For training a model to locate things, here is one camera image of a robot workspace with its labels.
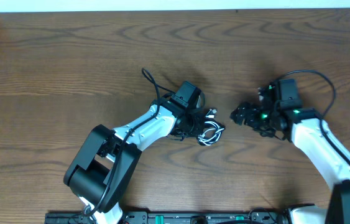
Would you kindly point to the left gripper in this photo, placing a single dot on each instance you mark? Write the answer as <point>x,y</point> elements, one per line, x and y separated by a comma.
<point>198,125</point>

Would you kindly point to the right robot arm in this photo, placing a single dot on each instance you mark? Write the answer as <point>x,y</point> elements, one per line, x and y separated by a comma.
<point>281,110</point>

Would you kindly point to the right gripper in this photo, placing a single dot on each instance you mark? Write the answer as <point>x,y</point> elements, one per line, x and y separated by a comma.
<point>250,115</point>

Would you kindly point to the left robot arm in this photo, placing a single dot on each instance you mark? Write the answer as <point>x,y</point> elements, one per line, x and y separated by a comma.
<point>105,163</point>

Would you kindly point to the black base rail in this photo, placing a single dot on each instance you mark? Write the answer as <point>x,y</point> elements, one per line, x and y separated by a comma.
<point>255,216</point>

